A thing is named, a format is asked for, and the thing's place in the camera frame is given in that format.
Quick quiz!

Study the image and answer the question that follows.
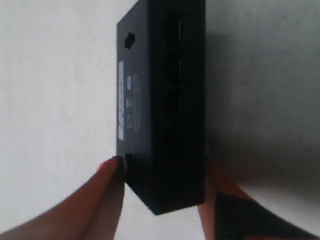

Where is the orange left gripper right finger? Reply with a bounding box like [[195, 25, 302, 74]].
[[197, 159, 317, 240]]

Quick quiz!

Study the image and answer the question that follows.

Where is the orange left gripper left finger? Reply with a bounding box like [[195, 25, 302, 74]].
[[0, 156, 125, 240]]

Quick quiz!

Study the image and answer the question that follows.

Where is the black network switch box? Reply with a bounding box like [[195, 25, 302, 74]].
[[116, 0, 206, 215]]

